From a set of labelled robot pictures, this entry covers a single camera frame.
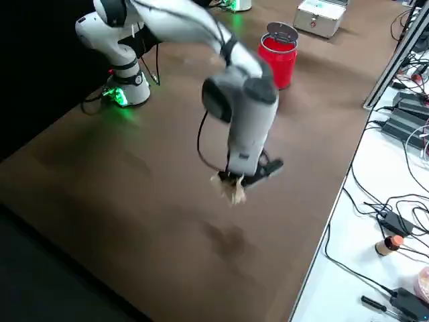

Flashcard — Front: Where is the silver aluminium case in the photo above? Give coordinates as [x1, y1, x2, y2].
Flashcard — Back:
[292, 0, 349, 40]

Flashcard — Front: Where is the black power adapter brick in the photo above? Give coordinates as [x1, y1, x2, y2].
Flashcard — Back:
[381, 107, 427, 151]
[393, 91, 429, 115]

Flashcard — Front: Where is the pink bowl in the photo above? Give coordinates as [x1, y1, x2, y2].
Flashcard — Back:
[413, 268, 429, 300]

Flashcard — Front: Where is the red push-button trash can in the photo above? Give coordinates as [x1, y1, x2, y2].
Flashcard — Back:
[257, 21, 300, 91]

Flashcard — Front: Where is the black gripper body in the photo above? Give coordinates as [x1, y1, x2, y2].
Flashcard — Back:
[241, 158, 284, 188]

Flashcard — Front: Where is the black screwdriver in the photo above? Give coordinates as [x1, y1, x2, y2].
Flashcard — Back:
[361, 294, 404, 318]

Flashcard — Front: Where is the brown bottle orange cap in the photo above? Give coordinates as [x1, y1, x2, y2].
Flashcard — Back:
[375, 234, 406, 258]

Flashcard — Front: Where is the black base cable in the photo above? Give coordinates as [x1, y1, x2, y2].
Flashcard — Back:
[80, 88, 113, 117]

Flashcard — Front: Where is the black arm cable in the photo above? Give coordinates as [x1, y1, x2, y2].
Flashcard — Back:
[196, 109, 232, 172]

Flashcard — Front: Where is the small black power adapter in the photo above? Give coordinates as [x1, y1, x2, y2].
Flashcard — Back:
[376, 209, 416, 237]

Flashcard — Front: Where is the black charger block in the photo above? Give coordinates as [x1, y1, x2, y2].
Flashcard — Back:
[389, 287, 429, 321]

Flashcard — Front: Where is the aluminium frame post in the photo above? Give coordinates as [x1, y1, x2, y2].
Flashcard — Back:
[363, 0, 429, 110]

